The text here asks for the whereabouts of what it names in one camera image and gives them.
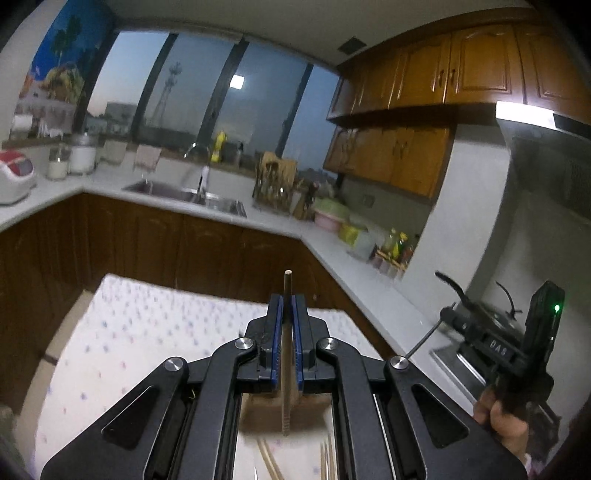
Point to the wall outlet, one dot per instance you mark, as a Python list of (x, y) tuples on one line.
[(368, 200)]

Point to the pump dispenser bottle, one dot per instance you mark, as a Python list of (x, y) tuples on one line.
[(239, 154)]

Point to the steel kitchen sink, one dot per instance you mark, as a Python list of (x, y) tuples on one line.
[(184, 194)]

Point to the chrome faucet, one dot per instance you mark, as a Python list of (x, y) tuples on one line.
[(204, 177)]

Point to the gas stove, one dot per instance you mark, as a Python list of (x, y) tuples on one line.
[(461, 369)]

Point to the white lidded pot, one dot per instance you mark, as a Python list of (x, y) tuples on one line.
[(83, 157)]

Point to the black wok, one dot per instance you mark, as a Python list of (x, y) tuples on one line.
[(498, 318)]

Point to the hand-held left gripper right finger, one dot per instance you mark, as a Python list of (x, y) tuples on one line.
[(298, 341)]

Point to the paper towel roll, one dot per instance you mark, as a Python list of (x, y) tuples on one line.
[(23, 127)]

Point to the knife block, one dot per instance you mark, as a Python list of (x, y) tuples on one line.
[(304, 203)]

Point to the white translucent container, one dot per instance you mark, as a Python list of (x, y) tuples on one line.
[(367, 244)]

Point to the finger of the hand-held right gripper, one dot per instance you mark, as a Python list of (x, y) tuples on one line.
[(461, 323)]

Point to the pink bowl with green lid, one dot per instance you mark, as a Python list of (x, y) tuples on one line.
[(331, 213)]

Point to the yellow cap sauce bottle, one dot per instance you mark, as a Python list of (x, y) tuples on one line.
[(401, 245)]

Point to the wooden utensil holder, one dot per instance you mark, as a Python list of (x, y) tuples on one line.
[(258, 413)]

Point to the person's right hand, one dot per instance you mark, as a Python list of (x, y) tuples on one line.
[(505, 424)]

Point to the wooden base cabinets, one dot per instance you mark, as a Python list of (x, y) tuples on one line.
[(161, 244)]

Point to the white dotted tablecloth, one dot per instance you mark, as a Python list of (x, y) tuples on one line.
[(138, 332)]

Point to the yellow-green container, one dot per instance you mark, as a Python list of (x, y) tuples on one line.
[(350, 235)]

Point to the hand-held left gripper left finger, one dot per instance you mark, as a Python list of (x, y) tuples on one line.
[(277, 341)]

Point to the wooden cutlery drying rack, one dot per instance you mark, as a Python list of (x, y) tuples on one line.
[(274, 182)]

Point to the wooden wall cabinet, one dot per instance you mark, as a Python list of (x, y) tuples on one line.
[(392, 157), (461, 64)]

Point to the white red rice cooker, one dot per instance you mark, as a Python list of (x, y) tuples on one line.
[(14, 175)]

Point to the dark framed window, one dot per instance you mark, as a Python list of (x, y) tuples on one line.
[(194, 92)]

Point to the range hood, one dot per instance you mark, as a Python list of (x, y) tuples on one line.
[(554, 157)]

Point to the spice jar rack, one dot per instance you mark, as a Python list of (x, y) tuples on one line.
[(388, 265)]

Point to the ceiling vent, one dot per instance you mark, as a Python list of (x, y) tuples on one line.
[(352, 46)]

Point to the hanging dish towel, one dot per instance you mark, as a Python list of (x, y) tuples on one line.
[(147, 158), (113, 151)]

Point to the glass jar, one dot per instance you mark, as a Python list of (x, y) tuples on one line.
[(58, 164)]

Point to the fruit wall poster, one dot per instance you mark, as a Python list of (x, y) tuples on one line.
[(60, 69)]

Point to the grey metal utensil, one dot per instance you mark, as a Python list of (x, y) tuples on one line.
[(425, 337)]

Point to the red sauce bottle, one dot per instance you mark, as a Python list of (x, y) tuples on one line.
[(412, 249)]

